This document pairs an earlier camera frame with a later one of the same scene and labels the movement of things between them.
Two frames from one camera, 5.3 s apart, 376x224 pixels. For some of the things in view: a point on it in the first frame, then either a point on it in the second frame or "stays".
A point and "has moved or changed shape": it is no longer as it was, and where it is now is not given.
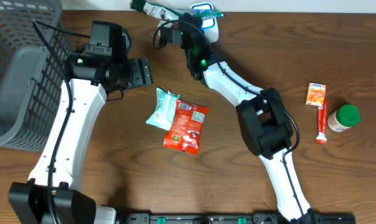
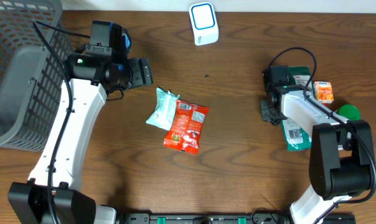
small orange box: (315, 94) has moved or changed shape
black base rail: (231, 218) stays
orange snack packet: (188, 124) stays
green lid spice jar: (344, 117) stays
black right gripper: (185, 17) → (266, 114)
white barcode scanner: (209, 23) stays
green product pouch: (167, 14) → (296, 137)
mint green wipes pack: (163, 114) stays
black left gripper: (143, 74) stays
